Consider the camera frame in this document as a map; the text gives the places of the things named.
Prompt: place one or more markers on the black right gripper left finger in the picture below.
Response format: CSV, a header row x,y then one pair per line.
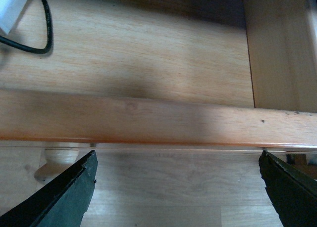
x,y
62,202

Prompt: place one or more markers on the wooden drawer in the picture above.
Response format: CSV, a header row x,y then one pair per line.
x,y
171,73

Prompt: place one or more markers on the white charger adapter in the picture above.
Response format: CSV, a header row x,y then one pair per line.
x,y
9,13

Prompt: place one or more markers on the round wooden drawer knob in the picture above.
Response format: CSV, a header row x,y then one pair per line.
x,y
57,161

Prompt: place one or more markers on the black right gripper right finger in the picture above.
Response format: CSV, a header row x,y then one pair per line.
x,y
292,193

